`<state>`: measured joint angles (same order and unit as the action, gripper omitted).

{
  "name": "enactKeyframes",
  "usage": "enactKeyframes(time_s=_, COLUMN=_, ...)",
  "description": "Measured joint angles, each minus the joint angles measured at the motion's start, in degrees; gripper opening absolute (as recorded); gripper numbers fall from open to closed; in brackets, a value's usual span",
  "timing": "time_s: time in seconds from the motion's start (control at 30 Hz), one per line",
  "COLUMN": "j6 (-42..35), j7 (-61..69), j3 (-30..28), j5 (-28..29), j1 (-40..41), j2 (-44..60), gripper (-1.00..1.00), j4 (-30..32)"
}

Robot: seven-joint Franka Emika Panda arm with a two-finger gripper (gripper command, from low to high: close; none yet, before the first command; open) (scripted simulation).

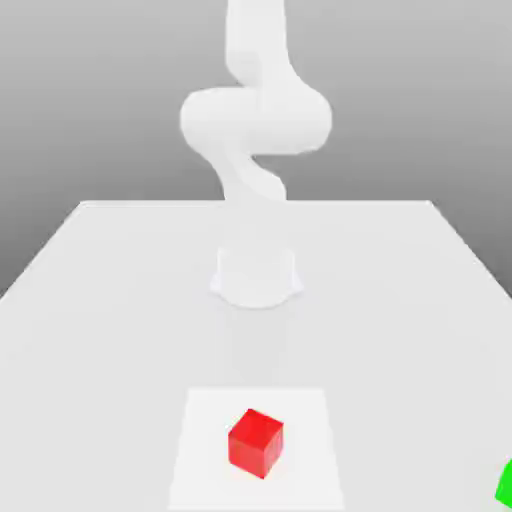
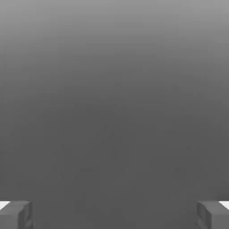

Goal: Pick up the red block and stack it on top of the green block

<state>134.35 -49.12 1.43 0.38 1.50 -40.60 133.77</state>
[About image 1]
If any small red cube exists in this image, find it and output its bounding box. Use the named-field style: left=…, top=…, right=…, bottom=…
left=227, top=407, right=285, bottom=480

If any small green cube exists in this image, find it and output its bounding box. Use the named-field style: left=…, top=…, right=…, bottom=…
left=494, top=458, right=512, bottom=509

